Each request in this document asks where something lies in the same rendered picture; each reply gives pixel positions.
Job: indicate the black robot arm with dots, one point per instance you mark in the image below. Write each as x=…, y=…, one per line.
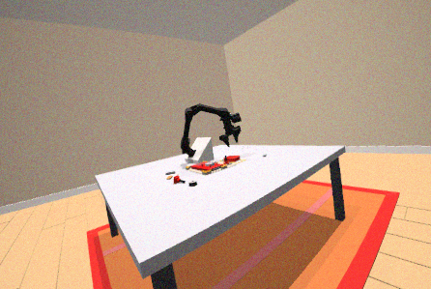
x=221, y=112

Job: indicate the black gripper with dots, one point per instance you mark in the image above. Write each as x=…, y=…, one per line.
x=225, y=138

